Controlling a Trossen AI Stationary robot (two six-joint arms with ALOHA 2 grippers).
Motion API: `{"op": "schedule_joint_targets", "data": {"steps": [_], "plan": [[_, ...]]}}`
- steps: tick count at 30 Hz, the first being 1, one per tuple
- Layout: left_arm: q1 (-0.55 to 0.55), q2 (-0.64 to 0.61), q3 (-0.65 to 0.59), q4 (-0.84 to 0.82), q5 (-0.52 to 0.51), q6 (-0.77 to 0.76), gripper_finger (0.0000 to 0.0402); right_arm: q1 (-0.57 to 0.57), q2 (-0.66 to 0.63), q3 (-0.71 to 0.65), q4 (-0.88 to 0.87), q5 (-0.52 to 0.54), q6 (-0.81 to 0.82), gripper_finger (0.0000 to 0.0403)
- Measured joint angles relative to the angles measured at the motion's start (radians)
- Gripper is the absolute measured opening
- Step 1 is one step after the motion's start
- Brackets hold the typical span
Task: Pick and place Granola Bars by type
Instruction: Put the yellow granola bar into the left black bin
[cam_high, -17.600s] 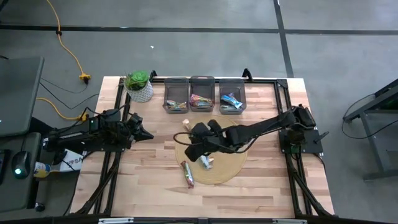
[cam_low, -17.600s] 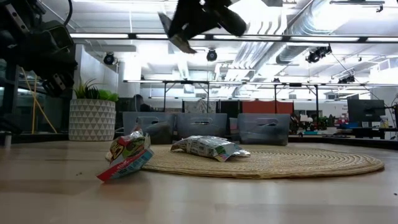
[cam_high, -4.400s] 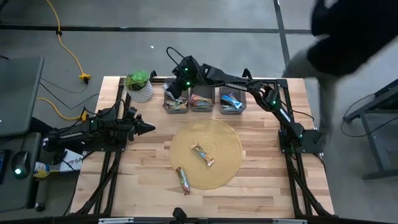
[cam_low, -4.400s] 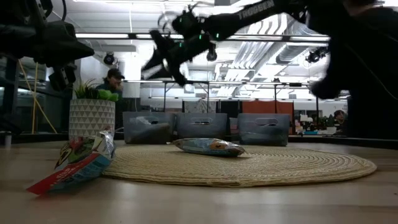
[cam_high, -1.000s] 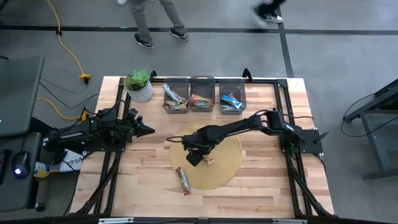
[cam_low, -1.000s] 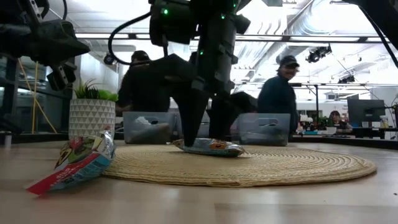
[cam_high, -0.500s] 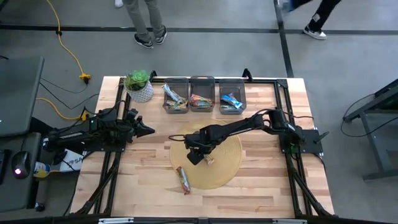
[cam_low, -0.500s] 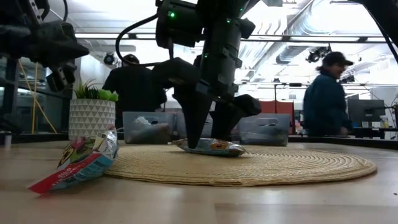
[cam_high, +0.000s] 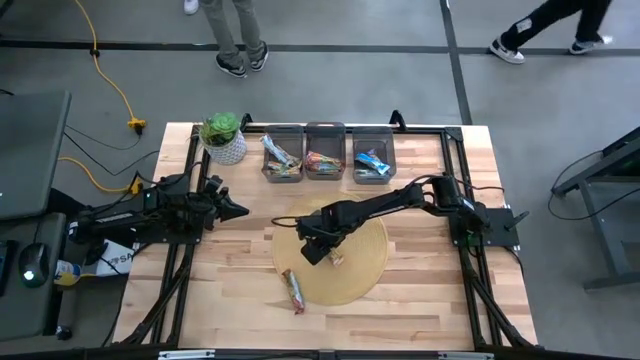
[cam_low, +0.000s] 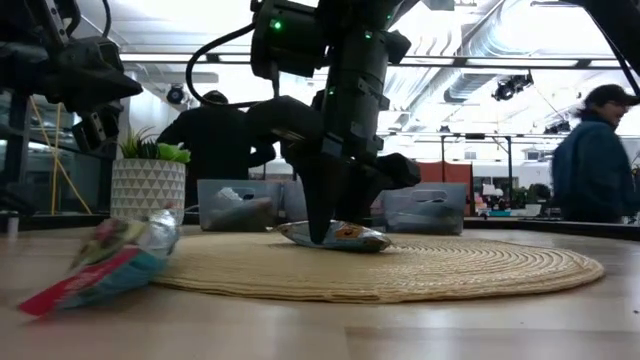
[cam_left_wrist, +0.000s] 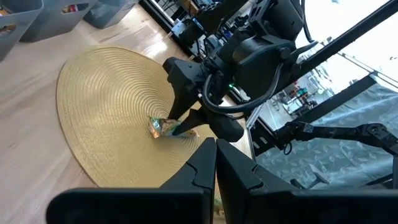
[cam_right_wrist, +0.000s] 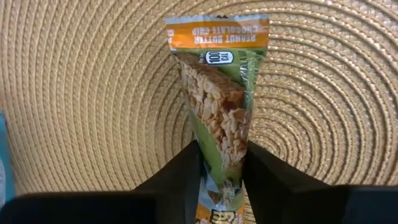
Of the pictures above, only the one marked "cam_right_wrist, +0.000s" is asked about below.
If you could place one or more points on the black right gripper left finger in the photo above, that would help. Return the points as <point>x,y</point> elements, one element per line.
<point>109,208</point>

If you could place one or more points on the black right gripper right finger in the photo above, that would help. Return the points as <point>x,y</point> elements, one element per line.
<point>311,207</point>

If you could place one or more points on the round woven straw placemat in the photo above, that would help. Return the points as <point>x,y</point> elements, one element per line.
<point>77,77</point>

